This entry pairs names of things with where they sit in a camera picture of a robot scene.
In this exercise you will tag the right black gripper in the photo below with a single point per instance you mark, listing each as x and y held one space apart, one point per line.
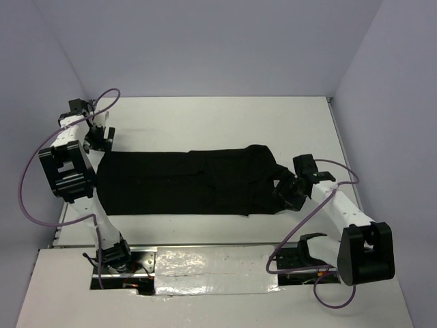
293 203

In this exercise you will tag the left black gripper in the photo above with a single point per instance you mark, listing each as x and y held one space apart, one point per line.
104 144

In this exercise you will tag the black long sleeve shirt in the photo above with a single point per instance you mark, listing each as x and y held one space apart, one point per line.
207 182

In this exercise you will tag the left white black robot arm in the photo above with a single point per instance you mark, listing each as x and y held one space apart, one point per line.
111 248

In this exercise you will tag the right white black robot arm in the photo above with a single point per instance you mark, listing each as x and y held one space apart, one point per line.
364 253

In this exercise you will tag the shiny silver tape sheet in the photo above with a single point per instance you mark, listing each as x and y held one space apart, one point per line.
224 270

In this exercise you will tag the white foam front board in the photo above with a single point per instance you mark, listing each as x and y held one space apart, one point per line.
59 295

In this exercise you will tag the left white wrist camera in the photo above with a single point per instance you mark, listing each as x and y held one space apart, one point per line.
99 120

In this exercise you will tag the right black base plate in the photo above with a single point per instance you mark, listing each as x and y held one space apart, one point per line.
290 259

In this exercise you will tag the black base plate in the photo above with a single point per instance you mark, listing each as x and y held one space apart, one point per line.
290 259
142 261

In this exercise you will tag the right aluminium table rail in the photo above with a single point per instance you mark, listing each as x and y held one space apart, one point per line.
347 150

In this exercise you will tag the aluminium table rail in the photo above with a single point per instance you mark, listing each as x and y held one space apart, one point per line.
65 218
347 150

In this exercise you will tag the left aluminium table rail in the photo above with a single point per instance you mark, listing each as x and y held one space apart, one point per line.
65 218

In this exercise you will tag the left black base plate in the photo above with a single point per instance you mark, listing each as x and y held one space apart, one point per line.
142 261

